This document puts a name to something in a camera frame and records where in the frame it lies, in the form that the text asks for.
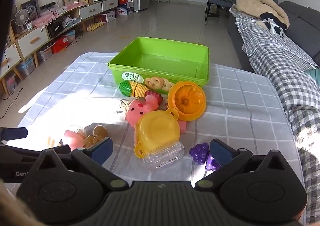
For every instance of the clear plastic case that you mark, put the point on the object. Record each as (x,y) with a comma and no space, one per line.
(165,157)

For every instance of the dark grey sofa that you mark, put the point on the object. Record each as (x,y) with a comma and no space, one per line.
(300,23)

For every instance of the white desk fan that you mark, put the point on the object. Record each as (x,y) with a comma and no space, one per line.
(21,17)

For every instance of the row of yellow toy ducks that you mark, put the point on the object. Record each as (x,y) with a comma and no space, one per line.
(94,26)

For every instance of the beige fuzzy cloth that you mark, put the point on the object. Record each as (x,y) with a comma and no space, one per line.
(12,206)

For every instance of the grey white checked blanket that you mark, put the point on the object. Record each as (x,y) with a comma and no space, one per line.
(275,58)

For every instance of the blue storage bin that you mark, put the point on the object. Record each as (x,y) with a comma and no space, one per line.
(26,67)

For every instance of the yellow toy pot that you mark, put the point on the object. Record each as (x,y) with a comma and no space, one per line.
(157,128)

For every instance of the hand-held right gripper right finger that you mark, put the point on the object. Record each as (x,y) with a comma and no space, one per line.
(221,153)

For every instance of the pink lace cloth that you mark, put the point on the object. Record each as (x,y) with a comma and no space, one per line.
(47,17)

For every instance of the pink pig toy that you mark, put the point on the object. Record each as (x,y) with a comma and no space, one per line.
(140,109)

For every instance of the purple toy grapes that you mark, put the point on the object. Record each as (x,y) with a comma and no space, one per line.
(198,153)

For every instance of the beige starfish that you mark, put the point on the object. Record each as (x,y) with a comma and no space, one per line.
(123,107)

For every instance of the dark framed picture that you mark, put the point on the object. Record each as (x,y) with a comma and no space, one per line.
(30,7)

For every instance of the white pink carton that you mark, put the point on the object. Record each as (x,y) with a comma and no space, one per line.
(108,15)

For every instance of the green plastic box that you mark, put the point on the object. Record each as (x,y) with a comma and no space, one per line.
(162,55)

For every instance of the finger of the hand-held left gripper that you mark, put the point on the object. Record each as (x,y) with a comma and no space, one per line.
(15,133)

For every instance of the beige plush blanket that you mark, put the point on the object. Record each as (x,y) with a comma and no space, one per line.
(257,3)

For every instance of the red storage box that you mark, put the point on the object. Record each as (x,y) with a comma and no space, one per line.
(60,44)

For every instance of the grey checked tablecloth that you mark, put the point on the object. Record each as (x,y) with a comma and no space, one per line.
(237,96)

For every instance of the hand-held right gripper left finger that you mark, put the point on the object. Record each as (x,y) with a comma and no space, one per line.
(101,151)

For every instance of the black white cloth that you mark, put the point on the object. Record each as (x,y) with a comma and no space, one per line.
(273,24)

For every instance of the yellow star floor sticker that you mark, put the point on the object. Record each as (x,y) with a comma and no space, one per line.
(124,37)

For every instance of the toy corn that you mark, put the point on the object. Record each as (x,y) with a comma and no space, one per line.
(140,89)

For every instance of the white wooden tv cabinet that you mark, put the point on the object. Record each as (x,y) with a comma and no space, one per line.
(25,43)

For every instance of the pink block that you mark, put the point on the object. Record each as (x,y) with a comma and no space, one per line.
(183,127)

